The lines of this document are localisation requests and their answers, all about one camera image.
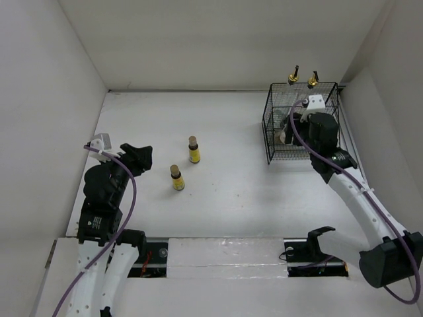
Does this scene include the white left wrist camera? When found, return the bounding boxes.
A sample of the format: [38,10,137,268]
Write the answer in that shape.
[87,133,112,162]

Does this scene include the yellow label bottle near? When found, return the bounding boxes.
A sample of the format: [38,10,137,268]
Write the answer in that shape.
[170,164,185,191]

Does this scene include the glass bottle dark contents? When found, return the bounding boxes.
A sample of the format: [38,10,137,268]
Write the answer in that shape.
[300,71,319,96]

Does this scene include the white spice jar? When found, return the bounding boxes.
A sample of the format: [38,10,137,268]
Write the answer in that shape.
[276,127,292,145]

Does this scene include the yellow label bottle far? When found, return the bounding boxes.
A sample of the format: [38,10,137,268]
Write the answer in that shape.
[188,135,201,164]

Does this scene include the metal base rail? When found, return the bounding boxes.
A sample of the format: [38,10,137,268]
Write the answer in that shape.
[129,238,349,279]

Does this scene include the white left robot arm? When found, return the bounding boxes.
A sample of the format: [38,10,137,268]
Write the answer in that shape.
[62,139,153,316]

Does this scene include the glass bottle gold pourer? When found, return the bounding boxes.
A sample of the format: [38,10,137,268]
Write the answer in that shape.
[279,65,302,113]

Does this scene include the black wire basket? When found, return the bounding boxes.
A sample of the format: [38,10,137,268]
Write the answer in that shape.
[262,82,339,162]

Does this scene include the brown spice jar black lid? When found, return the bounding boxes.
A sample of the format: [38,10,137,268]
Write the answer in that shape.
[279,116,289,129]

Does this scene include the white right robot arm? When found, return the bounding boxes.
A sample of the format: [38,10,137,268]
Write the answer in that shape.
[288,112,422,291]

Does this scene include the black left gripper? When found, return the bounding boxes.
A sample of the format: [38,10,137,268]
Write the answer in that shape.
[100,142,151,204]

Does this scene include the yellow label bottle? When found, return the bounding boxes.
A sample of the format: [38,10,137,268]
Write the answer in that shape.
[170,164,185,191]
[188,135,201,164]

